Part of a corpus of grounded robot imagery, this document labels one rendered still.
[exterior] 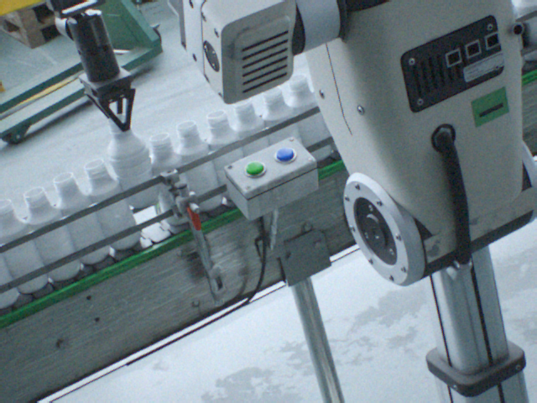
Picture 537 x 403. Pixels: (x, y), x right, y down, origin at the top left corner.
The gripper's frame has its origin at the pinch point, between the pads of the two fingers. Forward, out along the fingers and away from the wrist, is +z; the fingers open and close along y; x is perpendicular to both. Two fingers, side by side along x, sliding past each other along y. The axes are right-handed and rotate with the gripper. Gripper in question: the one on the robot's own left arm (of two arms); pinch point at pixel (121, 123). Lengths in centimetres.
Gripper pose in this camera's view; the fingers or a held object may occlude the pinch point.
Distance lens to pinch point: 191.9
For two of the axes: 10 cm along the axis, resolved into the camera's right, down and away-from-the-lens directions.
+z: 2.5, 8.6, 4.4
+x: 8.6, -4.1, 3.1
